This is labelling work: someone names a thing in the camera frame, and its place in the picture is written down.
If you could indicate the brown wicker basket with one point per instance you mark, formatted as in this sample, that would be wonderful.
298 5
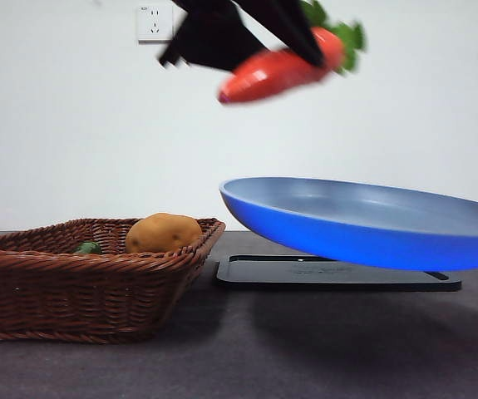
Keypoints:
76 299

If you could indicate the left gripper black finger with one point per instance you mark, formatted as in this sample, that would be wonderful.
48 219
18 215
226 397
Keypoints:
292 29
218 37

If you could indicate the black flat tray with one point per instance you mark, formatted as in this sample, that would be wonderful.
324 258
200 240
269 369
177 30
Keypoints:
263 282

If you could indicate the white wall socket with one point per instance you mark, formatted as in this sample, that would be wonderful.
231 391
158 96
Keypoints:
151 25

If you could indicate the yellow-brown potato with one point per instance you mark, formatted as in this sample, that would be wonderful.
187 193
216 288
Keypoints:
164 232

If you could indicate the orange carrot with green leaves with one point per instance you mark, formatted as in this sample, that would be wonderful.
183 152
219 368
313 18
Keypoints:
263 79

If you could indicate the blue round plate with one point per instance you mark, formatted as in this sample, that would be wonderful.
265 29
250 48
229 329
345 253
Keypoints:
346 232

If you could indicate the green vegetable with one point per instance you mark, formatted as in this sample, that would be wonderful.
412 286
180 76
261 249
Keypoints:
88 248

